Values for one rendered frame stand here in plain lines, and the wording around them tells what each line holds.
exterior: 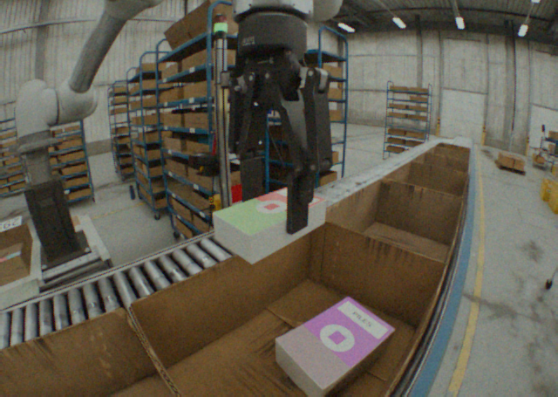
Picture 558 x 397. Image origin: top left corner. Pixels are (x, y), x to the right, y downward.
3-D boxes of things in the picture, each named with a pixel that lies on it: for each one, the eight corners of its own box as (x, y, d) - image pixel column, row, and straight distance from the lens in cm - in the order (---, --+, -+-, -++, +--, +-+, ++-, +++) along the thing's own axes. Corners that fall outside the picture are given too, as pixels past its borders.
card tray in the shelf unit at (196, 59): (181, 73, 189) (181, 60, 190) (216, 73, 203) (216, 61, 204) (209, 63, 153) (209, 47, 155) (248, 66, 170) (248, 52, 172)
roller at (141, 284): (140, 271, 103) (137, 261, 100) (212, 370, 67) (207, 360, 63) (129, 276, 103) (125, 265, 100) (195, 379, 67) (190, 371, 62)
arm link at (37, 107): (16, 140, 125) (12, 88, 128) (51, 131, 128) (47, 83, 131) (19, 136, 109) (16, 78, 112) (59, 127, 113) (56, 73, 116)
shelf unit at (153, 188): (138, 199, 400) (125, 68, 385) (166, 191, 410) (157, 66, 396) (155, 222, 310) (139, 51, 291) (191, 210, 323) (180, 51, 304)
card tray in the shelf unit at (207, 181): (188, 179, 194) (187, 167, 192) (221, 171, 209) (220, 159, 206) (216, 191, 160) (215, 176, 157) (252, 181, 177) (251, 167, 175)
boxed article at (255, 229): (214, 238, 31) (212, 212, 29) (287, 208, 38) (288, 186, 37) (251, 264, 26) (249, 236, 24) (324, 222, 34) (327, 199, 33)
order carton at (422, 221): (373, 222, 92) (380, 177, 86) (450, 247, 88) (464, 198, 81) (307, 277, 62) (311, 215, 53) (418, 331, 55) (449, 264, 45)
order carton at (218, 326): (308, 277, 62) (312, 215, 53) (418, 329, 56) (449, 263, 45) (161, 368, 49) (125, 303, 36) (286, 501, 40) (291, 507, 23)
